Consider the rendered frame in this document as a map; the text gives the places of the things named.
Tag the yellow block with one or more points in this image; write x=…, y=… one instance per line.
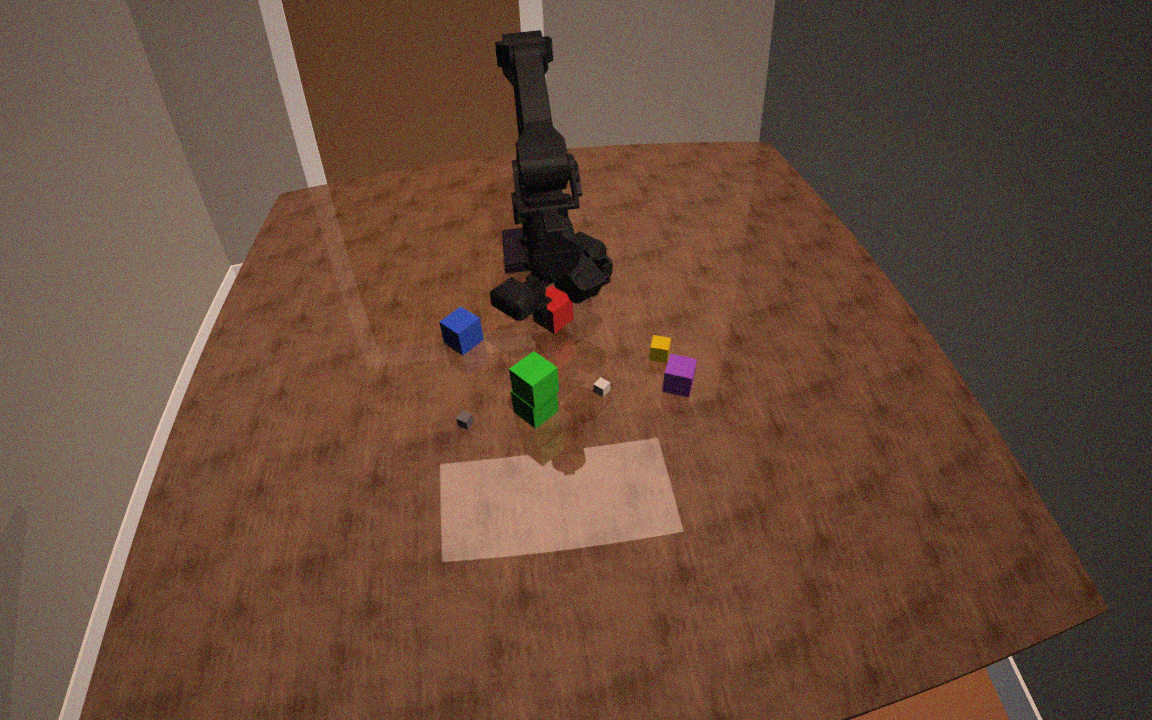
x=660, y=348

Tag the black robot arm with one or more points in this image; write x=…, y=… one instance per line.
x=542, y=171

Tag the blue cube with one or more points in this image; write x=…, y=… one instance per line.
x=461, y=330

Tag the purple cube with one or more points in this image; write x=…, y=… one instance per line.
x=679, y=375

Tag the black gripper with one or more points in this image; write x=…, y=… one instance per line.
x=519, y=300

